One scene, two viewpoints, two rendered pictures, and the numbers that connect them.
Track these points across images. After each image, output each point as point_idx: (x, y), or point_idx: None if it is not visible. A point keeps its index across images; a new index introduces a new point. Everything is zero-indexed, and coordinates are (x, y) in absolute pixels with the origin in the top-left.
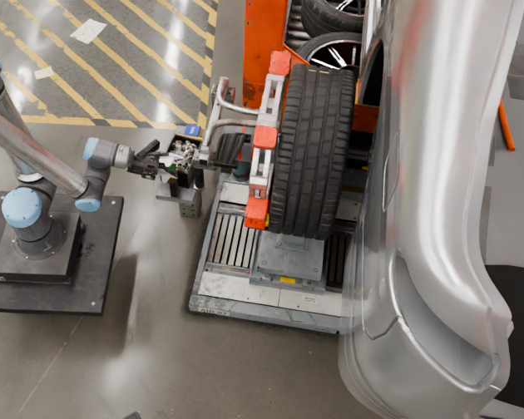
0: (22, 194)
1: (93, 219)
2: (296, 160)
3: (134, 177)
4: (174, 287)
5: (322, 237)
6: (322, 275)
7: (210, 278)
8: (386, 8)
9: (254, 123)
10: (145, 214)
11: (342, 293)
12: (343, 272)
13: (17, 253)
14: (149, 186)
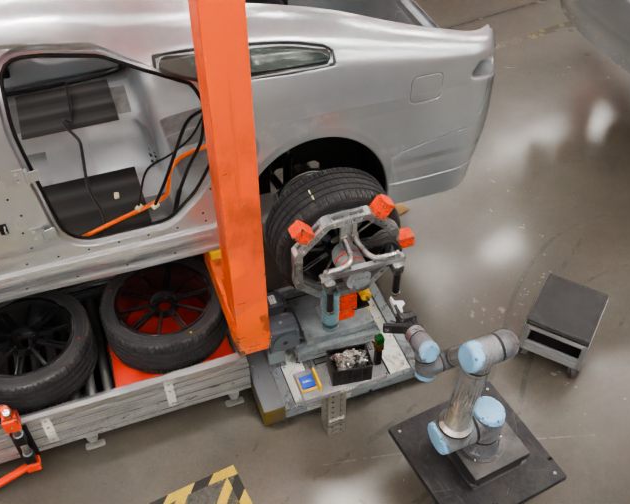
0: (482, 411)
1: (425, 435)
2: (382, 193)
3: (330, 493)
4: (411, 396)
5: None
6: None
7: (392, 365)
8: (262, 149)
9: (357, 236)
10: (363, 457)
11: (412, 198)
12: (398, 201)
13: (503, 445)
14: (332, 473)
